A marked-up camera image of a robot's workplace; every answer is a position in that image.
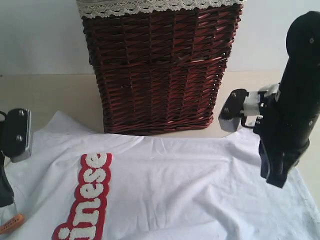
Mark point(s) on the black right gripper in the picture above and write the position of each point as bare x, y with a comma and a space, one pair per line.
280, 153

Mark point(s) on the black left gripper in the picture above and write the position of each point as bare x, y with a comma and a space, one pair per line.
6, 191

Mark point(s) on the white t-shirt with red lettering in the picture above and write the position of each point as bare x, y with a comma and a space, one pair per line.
80, 185

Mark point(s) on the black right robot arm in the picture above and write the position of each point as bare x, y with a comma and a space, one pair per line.
291, 114

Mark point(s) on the dark brown wicker basket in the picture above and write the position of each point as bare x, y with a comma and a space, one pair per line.
160, 72

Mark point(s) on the grey floral basket liner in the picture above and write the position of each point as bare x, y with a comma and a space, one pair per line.
108, 8

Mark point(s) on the orange neck label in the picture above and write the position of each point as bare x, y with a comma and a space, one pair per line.
12, 224

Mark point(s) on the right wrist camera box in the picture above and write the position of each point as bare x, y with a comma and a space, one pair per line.
245, 108

